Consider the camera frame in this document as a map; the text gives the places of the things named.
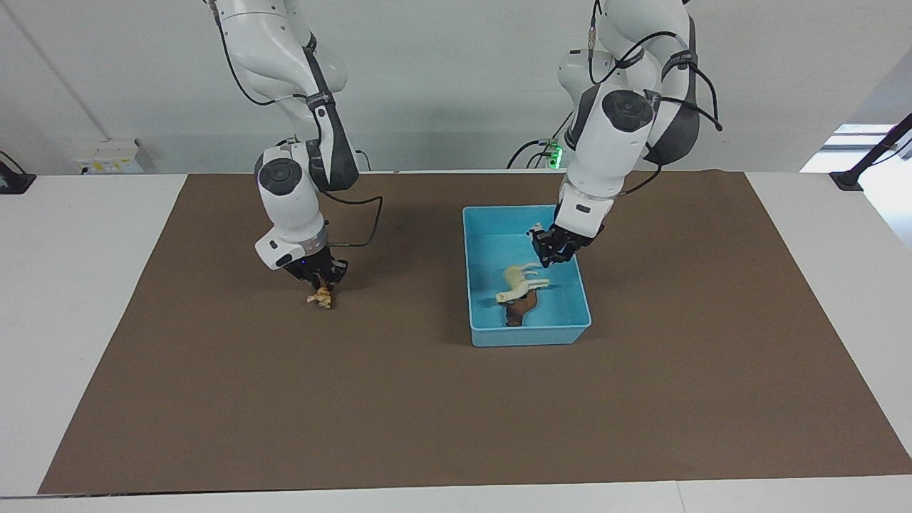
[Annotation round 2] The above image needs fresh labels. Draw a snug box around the cream llama toy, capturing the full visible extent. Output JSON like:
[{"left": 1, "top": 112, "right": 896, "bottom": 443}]
[{"left": 495, "top": 262, "right": 551, "bottom": 305}]

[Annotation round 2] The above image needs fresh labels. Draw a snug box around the brown lion toy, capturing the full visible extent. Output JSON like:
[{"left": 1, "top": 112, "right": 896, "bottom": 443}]
[{"left": 498, "top": 293, "right": 541, "bottom": 328}]

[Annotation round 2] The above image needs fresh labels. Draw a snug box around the light blue storage box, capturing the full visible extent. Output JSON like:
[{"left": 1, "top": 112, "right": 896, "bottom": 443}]
[{"left": 462, "top": 204, "right": 593, "bottom": 348}]

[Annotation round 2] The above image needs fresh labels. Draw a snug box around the brown table mat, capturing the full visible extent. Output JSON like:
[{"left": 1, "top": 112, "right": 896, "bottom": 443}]
[{"left": 37, "top": 170, "right": 912, "bottom": 495}]

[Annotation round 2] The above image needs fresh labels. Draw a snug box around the black clamp stand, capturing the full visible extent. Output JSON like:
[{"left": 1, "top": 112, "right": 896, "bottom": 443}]
[{"left": 829, "top": 112, "right": 912, "bottom": 192}]

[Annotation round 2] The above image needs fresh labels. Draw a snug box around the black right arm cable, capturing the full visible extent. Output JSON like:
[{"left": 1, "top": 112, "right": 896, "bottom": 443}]
[{"left": 214, "top": 4, "right": 386, "bottom": 249}]

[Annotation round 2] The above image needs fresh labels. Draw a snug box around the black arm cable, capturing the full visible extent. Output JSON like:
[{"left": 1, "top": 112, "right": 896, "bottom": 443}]
[
  {"left": 214, "top": 4, "right": 386, "bottom": 249},
  {"left": 587, "top": 0, "right": 725, "bottom": 197}
]

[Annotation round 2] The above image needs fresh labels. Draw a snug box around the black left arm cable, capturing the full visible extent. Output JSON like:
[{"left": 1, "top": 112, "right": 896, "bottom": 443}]
[{"left": 587, "top": 0, "right": 725, "bottom": 197}]

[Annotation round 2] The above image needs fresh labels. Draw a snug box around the white wall socket box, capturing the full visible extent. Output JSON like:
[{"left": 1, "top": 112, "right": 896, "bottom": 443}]
[{"left": 74, "top": 138, "right": 146, "bottom": 176}]

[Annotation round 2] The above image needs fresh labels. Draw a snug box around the black desk mount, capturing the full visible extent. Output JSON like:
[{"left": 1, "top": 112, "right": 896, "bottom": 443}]
[{"left": 0, "top": 150, "right": 37, "bottom": 195}]

